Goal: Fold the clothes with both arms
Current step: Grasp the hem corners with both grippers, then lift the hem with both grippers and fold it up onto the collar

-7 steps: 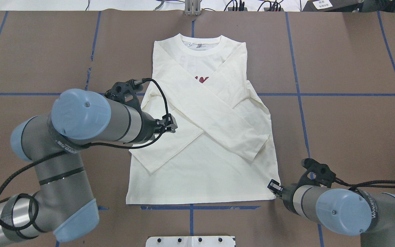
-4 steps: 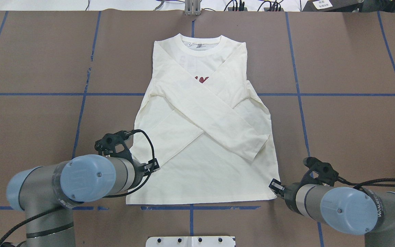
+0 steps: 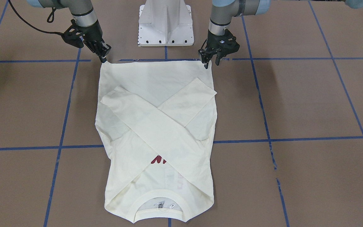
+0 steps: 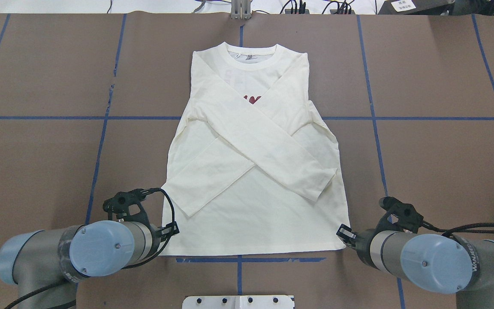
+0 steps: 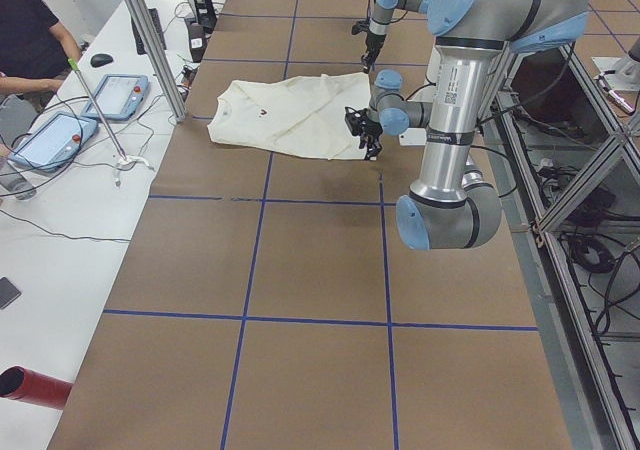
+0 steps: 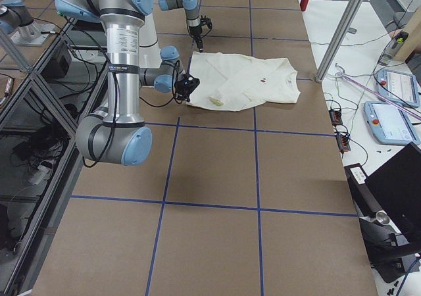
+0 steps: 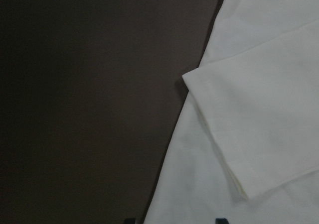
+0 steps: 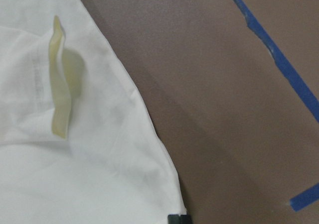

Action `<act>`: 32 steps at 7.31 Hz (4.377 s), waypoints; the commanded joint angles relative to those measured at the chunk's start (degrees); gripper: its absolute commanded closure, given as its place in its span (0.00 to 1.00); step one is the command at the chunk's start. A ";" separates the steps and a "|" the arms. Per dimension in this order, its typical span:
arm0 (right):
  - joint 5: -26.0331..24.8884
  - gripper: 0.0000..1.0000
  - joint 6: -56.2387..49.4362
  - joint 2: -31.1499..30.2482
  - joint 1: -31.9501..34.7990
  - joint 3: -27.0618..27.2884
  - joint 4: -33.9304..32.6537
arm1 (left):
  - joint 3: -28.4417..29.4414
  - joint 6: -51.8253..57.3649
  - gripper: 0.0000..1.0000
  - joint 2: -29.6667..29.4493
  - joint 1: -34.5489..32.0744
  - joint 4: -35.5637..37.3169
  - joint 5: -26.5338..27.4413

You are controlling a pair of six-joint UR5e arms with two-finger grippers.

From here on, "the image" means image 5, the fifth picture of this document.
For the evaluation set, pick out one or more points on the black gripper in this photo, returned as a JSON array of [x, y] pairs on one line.
[[368, 134], [372, 43]]

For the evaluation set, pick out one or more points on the cream long sleeve shirt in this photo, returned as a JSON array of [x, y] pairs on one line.
[[302, 116]]

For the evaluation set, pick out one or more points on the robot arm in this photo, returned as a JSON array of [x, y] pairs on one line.
[[450, 205], [377, 25]]

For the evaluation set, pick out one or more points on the far blue teach pendant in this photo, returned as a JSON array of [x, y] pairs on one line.
[[119, 95]]

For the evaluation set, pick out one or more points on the blue teach pendant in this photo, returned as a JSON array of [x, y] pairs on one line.
[[119, 95], [53, 144]]

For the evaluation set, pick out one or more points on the black computer mouse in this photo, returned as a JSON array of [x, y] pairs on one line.
[[100, 59]]

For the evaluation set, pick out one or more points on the metal rod green tip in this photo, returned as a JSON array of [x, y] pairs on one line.
[[120, 150]]

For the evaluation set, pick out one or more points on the near blue teach pendant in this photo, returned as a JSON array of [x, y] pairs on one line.
[[53, 144]]

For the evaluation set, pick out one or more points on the person in black shirt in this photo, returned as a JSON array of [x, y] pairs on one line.
[[35, 51]]

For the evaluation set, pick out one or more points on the black smartphone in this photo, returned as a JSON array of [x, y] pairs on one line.
[[8, 292]]

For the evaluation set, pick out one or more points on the red cylinder tube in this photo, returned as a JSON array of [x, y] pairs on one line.
[[28, 386]]

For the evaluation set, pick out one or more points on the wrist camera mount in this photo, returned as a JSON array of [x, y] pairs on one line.
[[356, 121], [360, 26]]

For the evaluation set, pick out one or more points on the aluminium frame post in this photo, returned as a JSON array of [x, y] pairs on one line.
[[156, 53]]

